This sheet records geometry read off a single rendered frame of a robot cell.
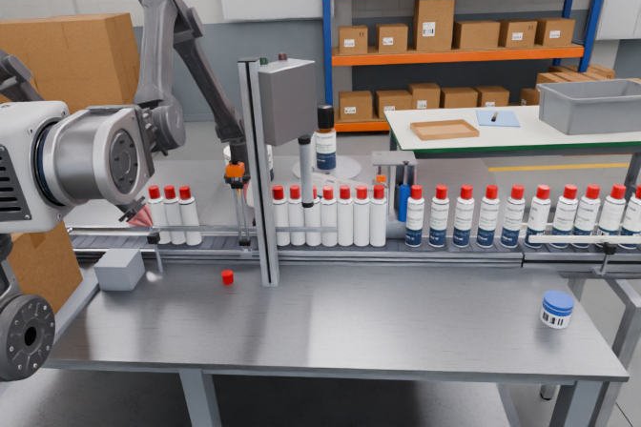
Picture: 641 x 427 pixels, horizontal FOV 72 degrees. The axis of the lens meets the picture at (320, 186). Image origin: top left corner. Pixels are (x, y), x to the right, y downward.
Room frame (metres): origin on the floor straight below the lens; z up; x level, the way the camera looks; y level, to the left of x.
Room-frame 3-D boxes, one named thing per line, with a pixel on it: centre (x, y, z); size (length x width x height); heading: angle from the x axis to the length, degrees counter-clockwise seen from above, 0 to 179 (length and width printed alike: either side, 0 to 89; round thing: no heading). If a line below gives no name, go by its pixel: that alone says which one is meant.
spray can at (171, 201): (1.27, 0.48, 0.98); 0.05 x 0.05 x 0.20
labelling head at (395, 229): (1.30, -0.24, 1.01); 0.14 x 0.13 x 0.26; 85
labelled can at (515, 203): (1.18, -0.59, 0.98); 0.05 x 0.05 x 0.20
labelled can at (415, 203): (1.21, -0.29, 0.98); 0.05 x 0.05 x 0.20
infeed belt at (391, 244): (1.25, 0.19, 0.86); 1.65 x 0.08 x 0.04; 85
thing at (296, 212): (1.24, 0.08, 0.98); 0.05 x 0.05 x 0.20
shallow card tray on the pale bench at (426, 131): (2.51, -0.75, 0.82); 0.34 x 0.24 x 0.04; 95
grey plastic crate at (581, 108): (2.54, -1.67, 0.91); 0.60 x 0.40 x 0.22; 93
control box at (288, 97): (1.15, 0.09, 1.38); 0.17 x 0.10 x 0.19; 140
